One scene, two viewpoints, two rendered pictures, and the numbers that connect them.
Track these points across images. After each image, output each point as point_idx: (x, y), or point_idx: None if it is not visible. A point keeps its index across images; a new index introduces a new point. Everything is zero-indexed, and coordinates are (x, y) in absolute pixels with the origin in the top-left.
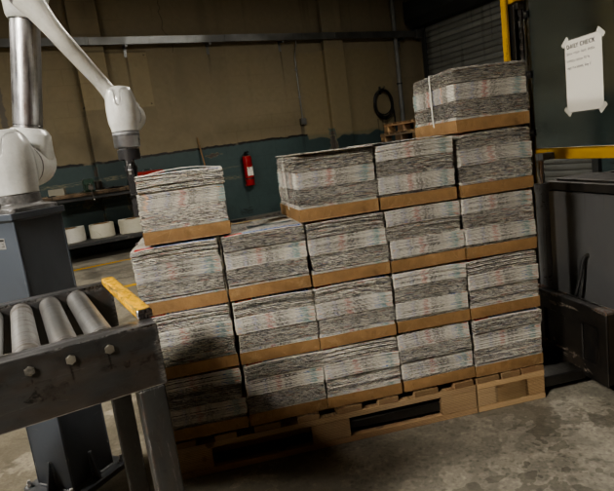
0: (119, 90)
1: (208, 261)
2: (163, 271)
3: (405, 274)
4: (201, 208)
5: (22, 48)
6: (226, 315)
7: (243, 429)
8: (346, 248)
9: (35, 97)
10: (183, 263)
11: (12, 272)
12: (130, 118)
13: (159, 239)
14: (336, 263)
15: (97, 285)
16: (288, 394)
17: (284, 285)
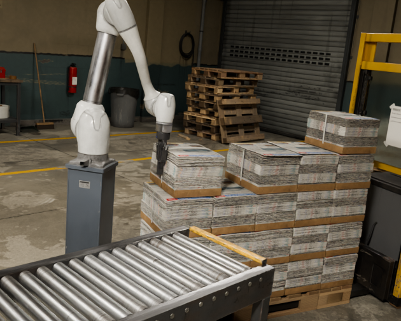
0: (170, 97)
1: (205, 211)
2: (181, 214)
3: (300, 228)
4: (208, 179)
5: (106, 53)
6: (207, 242)
7: None
8: (275, 211)
9: (104, 85)
10: (193, 211)
11: (89, 203)
12: (172, 115)
13: (182, 194)
14: (268, 218)
15: (184, 229)
16: None
17: (240, 228)
